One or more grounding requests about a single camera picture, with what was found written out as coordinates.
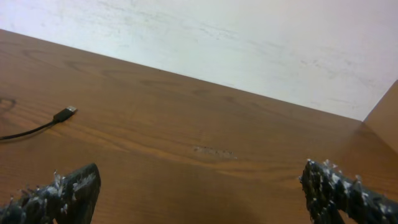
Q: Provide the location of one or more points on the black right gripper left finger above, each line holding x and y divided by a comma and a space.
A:
69, 199

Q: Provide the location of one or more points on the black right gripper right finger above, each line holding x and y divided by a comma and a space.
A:
328, 193

